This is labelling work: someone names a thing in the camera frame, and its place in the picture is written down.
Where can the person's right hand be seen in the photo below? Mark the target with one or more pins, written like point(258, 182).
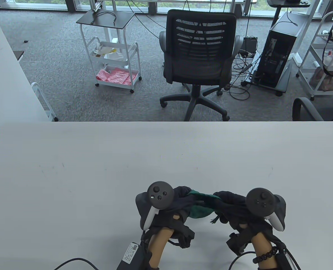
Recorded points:
point(231, 199)

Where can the person's left hand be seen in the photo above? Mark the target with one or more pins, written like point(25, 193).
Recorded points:
point(180, 205)

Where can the person's right forearm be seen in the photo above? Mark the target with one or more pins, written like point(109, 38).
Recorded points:
point(260, 244)

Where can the person's left forearm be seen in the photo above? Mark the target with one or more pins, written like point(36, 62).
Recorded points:
point(159, 244)

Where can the white plastic bag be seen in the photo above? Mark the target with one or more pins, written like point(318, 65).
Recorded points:
point(114, 56)

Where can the grey left hand controller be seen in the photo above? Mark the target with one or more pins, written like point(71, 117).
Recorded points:
point(159, 194)

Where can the grey hand controller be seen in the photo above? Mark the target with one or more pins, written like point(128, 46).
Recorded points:
point(259, 201)
point(159, 194)

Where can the grey right hand controller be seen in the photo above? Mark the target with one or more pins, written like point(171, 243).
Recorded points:
point(259, 201)

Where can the black labelled left wrist module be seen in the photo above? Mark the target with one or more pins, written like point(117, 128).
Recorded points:
point(130, 253)

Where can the dark grey chair armrest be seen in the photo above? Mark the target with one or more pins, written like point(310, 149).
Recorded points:
point(298, 107)

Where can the grey computer tower stand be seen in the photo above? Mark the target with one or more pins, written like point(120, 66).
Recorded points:
point(281, 81)

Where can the black mesh office chair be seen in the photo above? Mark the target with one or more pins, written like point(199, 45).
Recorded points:
point(200, 62)

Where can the pink plastic bags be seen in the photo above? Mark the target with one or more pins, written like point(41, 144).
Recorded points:
point(116, 76)

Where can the black computer tower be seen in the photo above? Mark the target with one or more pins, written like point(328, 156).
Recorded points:
point(276, 56)

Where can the black box on floor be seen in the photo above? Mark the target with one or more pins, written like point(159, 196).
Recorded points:
point(251, 43)

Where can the white metal rack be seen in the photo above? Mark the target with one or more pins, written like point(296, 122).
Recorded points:
point(37, 90)

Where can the white desk leg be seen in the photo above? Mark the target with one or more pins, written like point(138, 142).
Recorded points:
point(310, 25)

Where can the white cart with dark top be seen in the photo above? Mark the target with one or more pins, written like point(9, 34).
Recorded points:
point(106, 18)

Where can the dark standing desk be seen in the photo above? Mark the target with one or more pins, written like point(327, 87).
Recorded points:
point(279, 2)

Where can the small dark side table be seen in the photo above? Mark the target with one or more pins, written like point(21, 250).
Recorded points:
point(18, 54)

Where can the aluminium frame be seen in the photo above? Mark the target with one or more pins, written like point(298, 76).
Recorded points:
point(94, 5)

